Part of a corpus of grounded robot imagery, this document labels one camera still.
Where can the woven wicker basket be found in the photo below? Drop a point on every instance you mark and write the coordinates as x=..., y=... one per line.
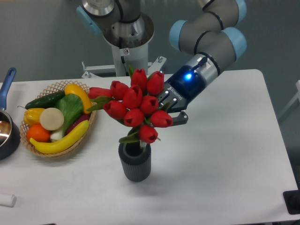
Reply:
x=24, y=127

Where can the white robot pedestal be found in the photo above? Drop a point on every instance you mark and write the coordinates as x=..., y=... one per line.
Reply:
x=136, y=57

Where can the beige round disc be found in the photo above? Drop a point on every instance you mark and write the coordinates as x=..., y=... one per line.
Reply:
x=51, y=119

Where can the black box at edge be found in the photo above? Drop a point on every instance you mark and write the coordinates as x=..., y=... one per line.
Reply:
x=292, y=201

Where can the green bok choy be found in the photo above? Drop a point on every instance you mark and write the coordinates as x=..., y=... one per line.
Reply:
x=72, y=107

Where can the white furniture piece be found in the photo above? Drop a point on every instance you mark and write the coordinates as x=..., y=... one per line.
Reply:
x=291, y=105

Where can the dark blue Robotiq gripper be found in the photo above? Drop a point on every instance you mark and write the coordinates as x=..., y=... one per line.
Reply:
x=180, y=89

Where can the white metal base frame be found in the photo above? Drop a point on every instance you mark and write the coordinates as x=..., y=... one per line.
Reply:
x=109, y=70

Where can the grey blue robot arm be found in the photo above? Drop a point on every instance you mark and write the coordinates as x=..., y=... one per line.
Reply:
x=212, y=40

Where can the yellow banana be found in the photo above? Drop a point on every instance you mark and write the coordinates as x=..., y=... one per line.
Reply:
x=64, y=143

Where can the purple red eggplant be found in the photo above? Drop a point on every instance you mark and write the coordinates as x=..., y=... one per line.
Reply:
x=79, y=120

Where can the red tulip bouquet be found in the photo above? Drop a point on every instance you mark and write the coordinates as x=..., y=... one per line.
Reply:
x=135, y=106

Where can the yellow squash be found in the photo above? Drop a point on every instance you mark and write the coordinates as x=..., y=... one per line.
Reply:
x=80, y=92

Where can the white cylinder object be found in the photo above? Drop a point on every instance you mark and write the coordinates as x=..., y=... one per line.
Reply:
x=7, y=200

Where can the orange fruit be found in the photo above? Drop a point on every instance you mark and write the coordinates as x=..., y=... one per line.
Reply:
x=38, y=133

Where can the yellow bell pepper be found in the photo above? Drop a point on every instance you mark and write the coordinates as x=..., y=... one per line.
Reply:
x=32, y=116

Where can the green cucumber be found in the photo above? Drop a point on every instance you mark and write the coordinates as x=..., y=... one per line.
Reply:
x=46, y=101

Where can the dark saucepan blue handle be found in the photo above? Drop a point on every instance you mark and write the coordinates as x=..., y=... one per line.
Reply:
x=9, y=132

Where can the dark grey ribbed vase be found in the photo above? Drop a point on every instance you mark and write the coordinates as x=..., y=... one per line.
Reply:
x=136, y=162

